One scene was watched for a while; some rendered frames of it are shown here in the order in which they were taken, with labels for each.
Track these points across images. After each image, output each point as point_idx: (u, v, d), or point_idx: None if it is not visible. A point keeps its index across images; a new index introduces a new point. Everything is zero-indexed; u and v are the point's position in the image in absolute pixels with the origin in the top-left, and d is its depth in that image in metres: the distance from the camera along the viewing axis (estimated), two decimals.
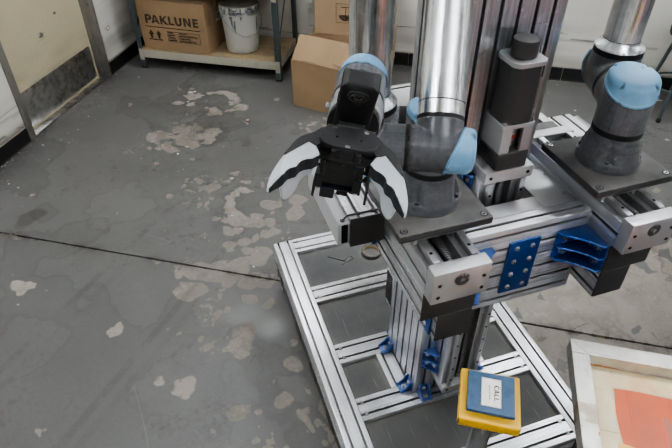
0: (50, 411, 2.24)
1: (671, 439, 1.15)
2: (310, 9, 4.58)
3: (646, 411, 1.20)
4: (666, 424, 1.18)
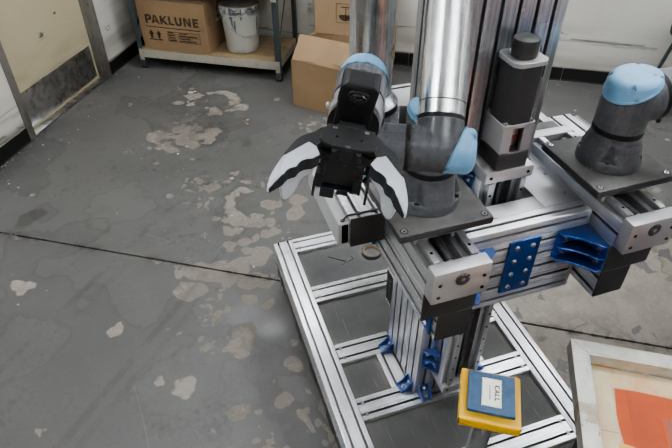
0: (50, 411, 2.24)
1: None
2: (310, 9, 4.58)
3: (646, 411, 1.20)
4: (667, 424, 1.18)
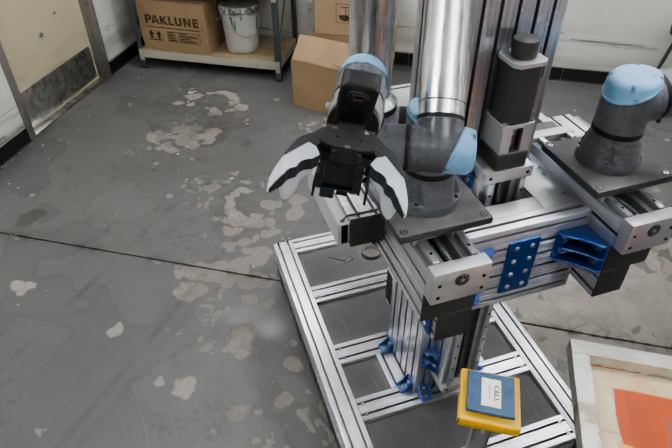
0: (50, 411, 2.24)
1: (671, 439, 1.15)
2: (310, 9, 4.58)
3: (645, 411, 1.20)
4: (666, 424, 1.18)
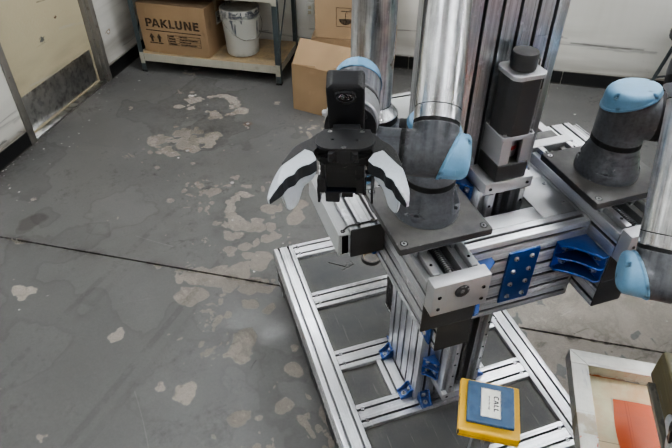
0: (51, 417, 2.25)
1: None
2: (310, 13, 4.59)
3: (644, 422, 1.21)
4: None
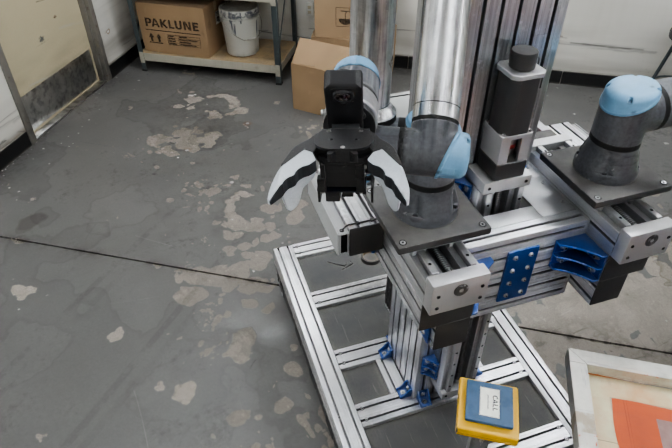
0: (51, 416, 2.25)
1: None
2: (310, 12, 4.59)
3: (643, 421, 1.21)
4: None
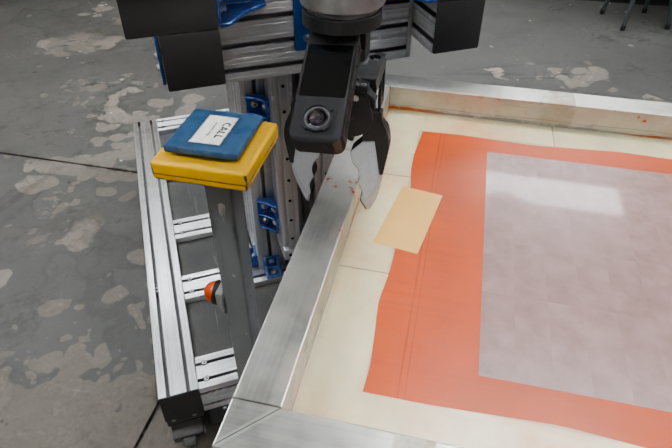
0: None
1: None
2: None
3: (464, 154, 0.72)
4: None
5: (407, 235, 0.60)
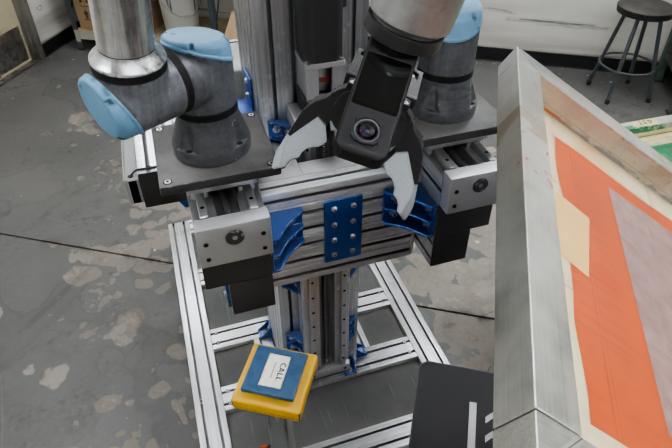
0: None
1: None
2: None
3: (592, 180, 0.70)
4: None
5: (575, 251, 0.56)
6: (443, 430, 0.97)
